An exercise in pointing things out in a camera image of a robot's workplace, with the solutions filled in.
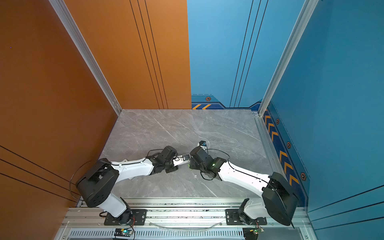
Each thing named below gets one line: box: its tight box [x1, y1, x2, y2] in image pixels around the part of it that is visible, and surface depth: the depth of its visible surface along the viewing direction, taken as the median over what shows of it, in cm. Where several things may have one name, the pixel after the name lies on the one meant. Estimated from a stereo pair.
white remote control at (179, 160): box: [172, 153, 191, 167], surface depth 82 cm
